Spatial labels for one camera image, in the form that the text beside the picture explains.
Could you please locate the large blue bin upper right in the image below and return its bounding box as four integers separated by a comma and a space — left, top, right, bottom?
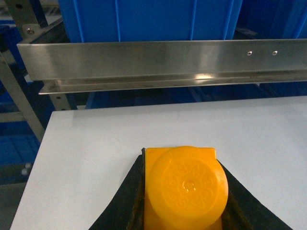
236, 0, 307, 39

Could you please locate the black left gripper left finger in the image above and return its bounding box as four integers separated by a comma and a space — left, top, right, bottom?
90, 148, 145, 230

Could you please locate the stainless steel rack frame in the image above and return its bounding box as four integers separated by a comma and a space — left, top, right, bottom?
0, 0, 76, 141

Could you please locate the large blue bin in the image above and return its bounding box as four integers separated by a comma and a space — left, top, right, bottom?
236, 0, 307, 39
59, 0, 242, 43

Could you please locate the large blue bin upper left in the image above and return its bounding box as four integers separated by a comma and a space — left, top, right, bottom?
59, 0, 242, 43

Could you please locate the yellow toy building block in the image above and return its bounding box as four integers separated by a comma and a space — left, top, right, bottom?
144, 146, 228, 230

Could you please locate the stainless steel shelf rail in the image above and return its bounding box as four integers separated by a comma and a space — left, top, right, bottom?
18, 39, 307, 94

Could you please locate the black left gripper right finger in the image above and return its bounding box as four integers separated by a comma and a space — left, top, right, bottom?
221, 166, 292, 230

